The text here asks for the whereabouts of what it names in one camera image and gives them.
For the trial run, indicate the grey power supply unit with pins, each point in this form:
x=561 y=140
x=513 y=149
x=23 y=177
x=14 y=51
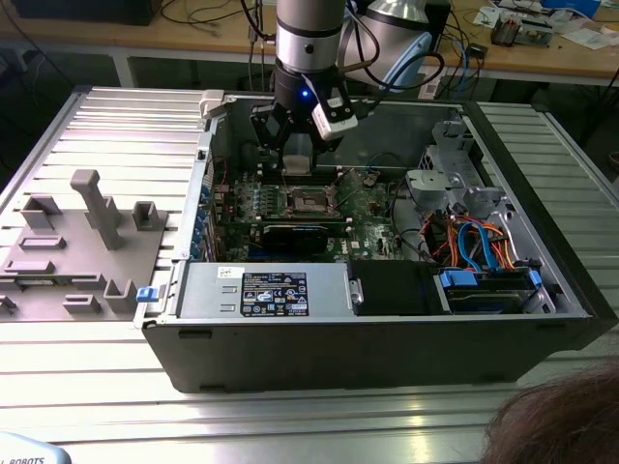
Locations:
x=203 y=295

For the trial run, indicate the white label tag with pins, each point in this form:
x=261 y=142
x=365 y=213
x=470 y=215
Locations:
x=428 y=87

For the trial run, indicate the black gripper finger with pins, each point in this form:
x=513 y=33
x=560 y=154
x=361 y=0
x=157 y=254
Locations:
x=316 y=154
x=271 y=130

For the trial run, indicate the black graphics card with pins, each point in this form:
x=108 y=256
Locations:
x=295 y=238

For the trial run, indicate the person's brown haired head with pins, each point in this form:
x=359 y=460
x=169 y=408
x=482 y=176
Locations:
x=556 y=420

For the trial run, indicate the hard disk in blue carrier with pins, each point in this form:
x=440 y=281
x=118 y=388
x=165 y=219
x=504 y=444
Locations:
x=483 y=297

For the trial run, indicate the blue box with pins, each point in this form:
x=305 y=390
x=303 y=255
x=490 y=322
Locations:
x=570 y=6

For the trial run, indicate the blue card retention clip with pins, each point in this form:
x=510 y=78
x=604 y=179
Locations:
x=201 y=212
x=204 y=192
x=197 y=237
x=195 y=251

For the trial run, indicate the copper coil heatsink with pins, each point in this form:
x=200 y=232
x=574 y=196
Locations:
x=505 y=31

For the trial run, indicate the wooden desk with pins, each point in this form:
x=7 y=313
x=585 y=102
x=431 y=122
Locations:
x=193 y=41

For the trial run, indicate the green motherboard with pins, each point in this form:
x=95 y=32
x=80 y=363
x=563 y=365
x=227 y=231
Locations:
x=372 y=227

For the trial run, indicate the black monitor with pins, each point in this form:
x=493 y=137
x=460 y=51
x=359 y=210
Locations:
x=82 y=12

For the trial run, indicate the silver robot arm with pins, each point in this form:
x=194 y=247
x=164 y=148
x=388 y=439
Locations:
x=309 y=29

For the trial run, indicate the blue plastic release tab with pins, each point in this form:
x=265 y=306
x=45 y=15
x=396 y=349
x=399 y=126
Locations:
x=147 y=295

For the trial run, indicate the CPU socket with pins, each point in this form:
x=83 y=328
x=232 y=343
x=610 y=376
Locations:
x=309 y=202

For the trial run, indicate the small black adapter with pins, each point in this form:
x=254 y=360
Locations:
x=479 y=50

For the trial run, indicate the open black PC case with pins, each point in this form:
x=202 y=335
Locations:
x=338 y=357

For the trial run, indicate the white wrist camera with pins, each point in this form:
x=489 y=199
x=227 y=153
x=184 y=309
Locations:
x=333 y=128

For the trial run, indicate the grey electronic device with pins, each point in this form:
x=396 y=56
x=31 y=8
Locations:
x=537 y=34

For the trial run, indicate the grey parts rack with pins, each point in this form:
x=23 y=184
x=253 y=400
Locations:
x=72 y=261

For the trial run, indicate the round coin battery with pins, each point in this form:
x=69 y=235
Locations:
x=370 y=181

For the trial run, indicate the white paper sheet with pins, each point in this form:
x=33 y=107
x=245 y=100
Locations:
x=587 y=37

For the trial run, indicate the silver metal disk bay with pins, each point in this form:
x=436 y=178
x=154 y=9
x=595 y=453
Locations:
x=435 y=183

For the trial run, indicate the silver topped CPU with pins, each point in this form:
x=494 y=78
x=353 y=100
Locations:
x=297 y=164

